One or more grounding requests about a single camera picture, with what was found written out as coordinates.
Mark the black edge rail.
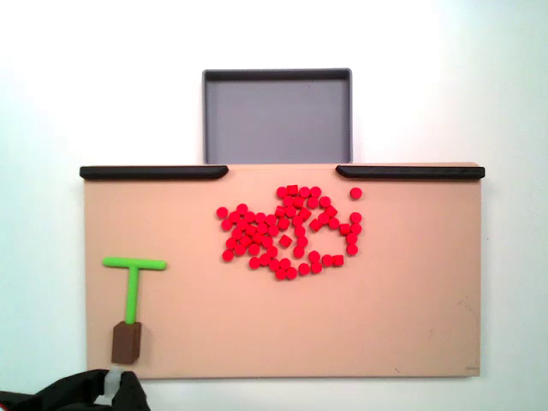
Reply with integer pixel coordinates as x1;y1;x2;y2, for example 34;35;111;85
335;164;486;182
79;164;229;182

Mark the beige work board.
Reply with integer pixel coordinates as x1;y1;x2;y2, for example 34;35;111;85
80;161;487;381

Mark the grey plastic tray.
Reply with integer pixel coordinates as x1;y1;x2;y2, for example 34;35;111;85
201;67;354;165

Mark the green T-tool with brown handle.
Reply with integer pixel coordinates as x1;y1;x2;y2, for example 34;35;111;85
102;255;167;365

